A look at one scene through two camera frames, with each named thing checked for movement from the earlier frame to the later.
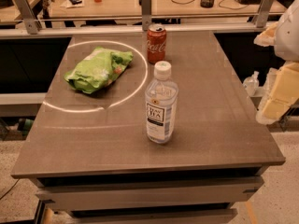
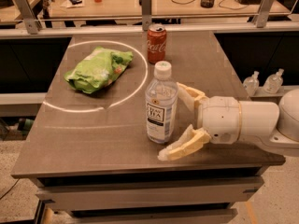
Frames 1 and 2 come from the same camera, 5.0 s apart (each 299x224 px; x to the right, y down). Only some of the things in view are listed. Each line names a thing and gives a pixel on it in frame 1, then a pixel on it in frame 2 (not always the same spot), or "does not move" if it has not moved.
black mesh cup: [206, 0] does not move
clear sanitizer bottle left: [251, 84] does not move
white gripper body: [288, 36] → [220, 118]
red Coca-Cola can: [156, 43] does not move
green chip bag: [97, 69] does not move
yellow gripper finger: [267, 37] → [192, 96]
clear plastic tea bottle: [161, 97] does not move
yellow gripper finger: [281, 95] → [192, 139]
